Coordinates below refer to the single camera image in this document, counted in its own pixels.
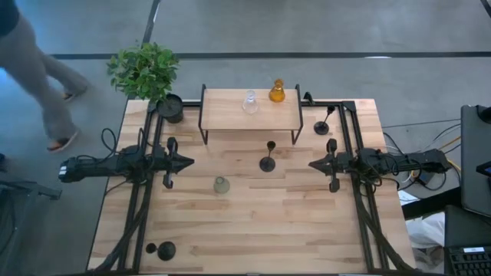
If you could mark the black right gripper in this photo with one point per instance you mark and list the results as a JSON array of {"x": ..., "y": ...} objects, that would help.
[{"x": 333, "y": 165}]

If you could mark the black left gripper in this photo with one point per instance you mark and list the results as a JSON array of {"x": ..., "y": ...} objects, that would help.
[{"x": 171, "y": 161}]

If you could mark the black candle stick holder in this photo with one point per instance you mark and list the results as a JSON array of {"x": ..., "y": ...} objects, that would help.
[
  {"x": 267, "y": 164},
  {"x": 321, "y": 127},
  {"x": 166, "y": 250}
]

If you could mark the pale green glass vase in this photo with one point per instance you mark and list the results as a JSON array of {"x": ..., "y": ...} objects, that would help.
[{"x": 221, "y": 186}]

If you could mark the amber glass vase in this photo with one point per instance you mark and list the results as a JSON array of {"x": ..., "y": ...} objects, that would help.
[{"x": 277, "y": 95}]

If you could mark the clear glass vase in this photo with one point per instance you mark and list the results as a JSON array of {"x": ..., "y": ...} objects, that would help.
[{"x": 250, "y": 105}]

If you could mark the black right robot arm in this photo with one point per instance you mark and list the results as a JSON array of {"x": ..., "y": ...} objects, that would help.
[{"x": 414, "y": 161}]

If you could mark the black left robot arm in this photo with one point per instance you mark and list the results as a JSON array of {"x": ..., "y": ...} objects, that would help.
[{"x": 96, "y": 166}]

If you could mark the black plant pot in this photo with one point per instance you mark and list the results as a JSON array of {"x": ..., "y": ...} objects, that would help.
[{"x": 170, "y": 108}]

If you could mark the green leafy plant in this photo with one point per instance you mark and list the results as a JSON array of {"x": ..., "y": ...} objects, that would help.
[{"x": 144, "y": 71}]

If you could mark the black power adapter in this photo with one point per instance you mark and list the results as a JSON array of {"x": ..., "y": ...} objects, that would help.
[{"x": 424, "y": 178}]

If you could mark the white bag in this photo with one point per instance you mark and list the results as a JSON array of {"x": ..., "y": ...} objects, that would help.
[{"x": 424, "y": 232}]

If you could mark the black monitor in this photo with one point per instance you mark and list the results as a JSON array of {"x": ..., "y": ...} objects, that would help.
[{"x": 475, "y": 161}]

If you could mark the black metal stand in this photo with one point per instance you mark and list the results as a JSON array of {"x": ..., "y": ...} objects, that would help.
[{"x": 23, "y": 189}]

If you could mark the device with blue screen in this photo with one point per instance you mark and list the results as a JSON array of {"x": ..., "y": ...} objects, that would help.
[{"x": 485, "y": 168}]

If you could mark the black round object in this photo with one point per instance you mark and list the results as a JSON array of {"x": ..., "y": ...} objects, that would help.
[{"x": 485, "y": 114}]

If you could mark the black keyboard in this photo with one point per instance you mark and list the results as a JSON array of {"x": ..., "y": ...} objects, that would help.
[{"x": 468, "y": 262}]

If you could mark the person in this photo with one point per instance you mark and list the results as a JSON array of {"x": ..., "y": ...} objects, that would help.
[{"x": 27, "y": 57}]

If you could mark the black aluminium table frame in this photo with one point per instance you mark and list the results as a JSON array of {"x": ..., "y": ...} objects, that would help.
[{"x": 347, "y": 126}]

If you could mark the wooden shelf with black frame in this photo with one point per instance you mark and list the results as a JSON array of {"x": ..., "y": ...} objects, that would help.
[{"x": 230, "y": 115}]

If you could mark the small black bracket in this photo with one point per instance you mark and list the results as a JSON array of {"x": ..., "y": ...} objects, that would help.
[{"x": 308, "y": 97}]

